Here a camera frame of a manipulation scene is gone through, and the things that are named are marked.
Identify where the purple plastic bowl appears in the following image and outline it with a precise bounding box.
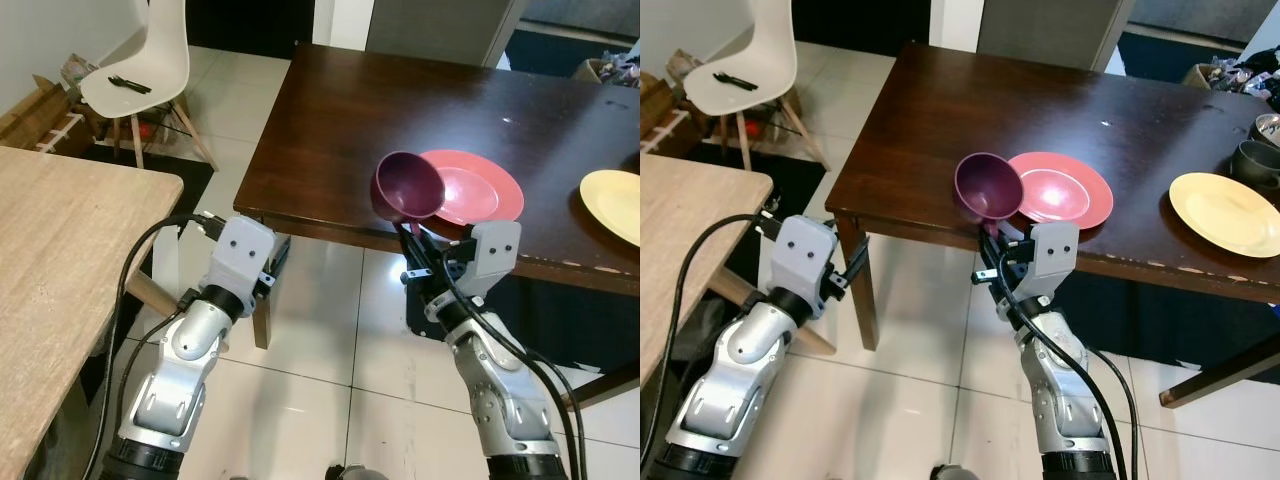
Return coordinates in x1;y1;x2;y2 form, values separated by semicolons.
954;152;1025;223
371;151;447;223

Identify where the pink round plate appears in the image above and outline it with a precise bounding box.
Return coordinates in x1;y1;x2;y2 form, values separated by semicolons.
1008;152;1114;230
418;150;525;227

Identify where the black floor mat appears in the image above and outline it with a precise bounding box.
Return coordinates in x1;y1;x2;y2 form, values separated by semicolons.
690;140;831;201
70;140;216;216

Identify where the dark wooden dining table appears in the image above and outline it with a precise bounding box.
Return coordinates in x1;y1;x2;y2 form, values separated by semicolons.
825;42;1280;351
233;42;641;351

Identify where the light wooden table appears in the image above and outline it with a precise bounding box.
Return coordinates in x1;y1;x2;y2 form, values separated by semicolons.
0;147;187;480
640;152;837;401

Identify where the yellow round plate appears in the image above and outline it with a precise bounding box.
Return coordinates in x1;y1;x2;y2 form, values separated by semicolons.
580;170;641;247
1169;172;1280;259

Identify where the dark wooden furniture leg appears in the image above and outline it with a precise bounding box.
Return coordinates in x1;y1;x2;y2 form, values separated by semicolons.
560;362;641;411
1160;335;1280;408

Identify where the dark floor rug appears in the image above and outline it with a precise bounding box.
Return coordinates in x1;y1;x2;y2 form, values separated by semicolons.
1118;30;1241;81
505;28;641;79

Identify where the white plastic chair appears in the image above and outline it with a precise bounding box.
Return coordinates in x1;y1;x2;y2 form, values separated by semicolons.
78;0;219;171
685;0;831;171

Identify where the pile of packaged goods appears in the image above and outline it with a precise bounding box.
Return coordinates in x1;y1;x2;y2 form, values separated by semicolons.
1185;45;1280;101
575;45;641;89

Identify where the brown cardboard box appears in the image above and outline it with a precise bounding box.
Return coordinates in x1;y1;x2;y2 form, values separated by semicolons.
640;70;691;156
0;75;86;156

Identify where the dark grey cup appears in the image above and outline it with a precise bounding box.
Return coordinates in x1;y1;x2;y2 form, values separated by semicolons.
1230;140;1280;188

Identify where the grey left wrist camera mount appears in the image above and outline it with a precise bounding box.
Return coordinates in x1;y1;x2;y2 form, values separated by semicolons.
210;215;277;298
778;214;839;297

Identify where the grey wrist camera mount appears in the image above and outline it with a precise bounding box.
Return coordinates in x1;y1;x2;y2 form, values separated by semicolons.
1022;221;1081;291
210;215;277;298
462;220;523;301
778;214;839;297

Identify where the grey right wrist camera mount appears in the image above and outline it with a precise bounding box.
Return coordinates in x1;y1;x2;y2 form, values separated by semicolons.
462;220;523;301
1022;221;1081;291

